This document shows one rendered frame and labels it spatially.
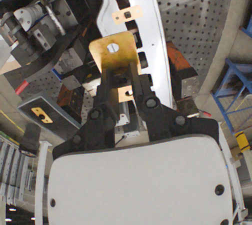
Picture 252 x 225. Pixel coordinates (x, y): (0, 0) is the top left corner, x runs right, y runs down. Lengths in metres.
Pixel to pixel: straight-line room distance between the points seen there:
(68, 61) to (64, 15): 0.16
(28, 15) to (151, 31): 0.33
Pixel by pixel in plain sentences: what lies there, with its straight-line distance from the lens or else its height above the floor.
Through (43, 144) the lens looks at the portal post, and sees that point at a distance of 4.32.
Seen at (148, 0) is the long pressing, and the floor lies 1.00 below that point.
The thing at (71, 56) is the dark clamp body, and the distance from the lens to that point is 0.36.
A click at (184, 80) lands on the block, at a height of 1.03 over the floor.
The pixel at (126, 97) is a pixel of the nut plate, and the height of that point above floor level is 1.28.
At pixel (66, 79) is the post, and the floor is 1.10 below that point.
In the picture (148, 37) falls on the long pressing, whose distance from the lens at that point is 0.42.
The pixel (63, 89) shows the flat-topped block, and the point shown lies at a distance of 0.59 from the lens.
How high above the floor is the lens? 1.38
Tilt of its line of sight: 40 degrees down
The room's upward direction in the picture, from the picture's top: 174 degrees clockwise
